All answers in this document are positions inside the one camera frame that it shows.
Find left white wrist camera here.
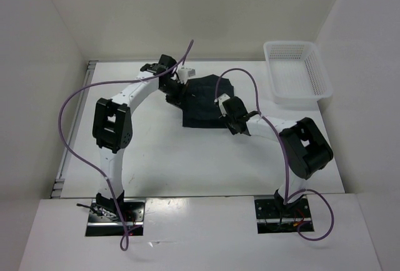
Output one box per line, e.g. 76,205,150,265
177,67,196,84

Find aluminium table edge rail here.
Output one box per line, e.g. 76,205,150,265
50,61,98,199

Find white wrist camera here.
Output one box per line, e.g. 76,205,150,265
177,67,196,84
214,94,231,116

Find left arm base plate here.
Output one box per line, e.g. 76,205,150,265
84,198,147,237

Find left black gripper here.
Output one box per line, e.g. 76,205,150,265
158,79,188,111

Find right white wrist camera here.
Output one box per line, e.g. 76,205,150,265
214,94,231,116

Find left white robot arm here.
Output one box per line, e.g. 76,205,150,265
92,54,185,221

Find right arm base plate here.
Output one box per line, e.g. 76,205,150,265
254,195,314,234

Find white plastic mesh basket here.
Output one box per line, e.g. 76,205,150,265
263,41,333,106

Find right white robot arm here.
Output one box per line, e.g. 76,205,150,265
215,94,334,217

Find dark navy shorts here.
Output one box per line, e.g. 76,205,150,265
180,74,226,129

